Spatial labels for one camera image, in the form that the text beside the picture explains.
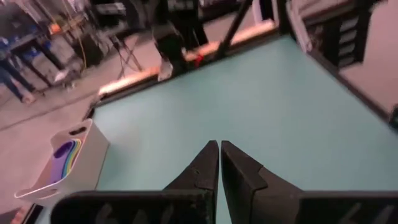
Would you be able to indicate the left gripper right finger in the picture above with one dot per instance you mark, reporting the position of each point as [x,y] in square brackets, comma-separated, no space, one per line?
[248,193]

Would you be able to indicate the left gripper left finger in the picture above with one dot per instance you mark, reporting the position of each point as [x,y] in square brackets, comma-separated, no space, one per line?
[202,174]

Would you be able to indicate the yellow measuring cup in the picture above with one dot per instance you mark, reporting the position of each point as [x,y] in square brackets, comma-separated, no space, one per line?
[77,149]

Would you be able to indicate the green measuring cup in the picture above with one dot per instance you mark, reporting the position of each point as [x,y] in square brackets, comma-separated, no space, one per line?
[73,154]

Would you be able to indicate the teal measuring cup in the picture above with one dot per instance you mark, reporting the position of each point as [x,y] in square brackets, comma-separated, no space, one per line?
[70,155]

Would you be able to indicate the dark blue measuring cup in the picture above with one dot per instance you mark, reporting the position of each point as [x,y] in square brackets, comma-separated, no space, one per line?
[66,157]

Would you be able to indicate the purple measuring cup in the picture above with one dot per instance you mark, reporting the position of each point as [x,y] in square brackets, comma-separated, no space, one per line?
[59,161]

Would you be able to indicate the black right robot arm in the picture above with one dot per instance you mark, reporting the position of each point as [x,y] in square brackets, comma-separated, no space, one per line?
[169,46]

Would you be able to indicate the white plastic basket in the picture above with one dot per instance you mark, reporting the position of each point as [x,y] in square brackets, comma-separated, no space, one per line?
[90,161]

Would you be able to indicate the black rack with grey slats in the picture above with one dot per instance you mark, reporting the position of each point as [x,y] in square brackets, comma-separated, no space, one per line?
[348,37]

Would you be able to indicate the person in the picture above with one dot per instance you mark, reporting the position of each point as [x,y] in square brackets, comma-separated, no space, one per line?
[9,71]

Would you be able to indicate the black table frame strut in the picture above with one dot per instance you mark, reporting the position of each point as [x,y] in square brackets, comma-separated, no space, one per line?
[233,31]

